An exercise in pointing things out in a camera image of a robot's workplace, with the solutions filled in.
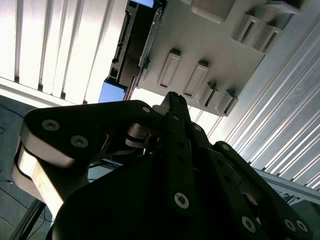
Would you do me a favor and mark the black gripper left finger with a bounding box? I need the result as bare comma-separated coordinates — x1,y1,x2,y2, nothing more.
11,91,200,220

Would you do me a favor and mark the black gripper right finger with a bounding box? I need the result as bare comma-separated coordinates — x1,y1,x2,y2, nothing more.
175,92,315,240

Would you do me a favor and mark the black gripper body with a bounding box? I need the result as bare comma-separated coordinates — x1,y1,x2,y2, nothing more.
48,149,266,240

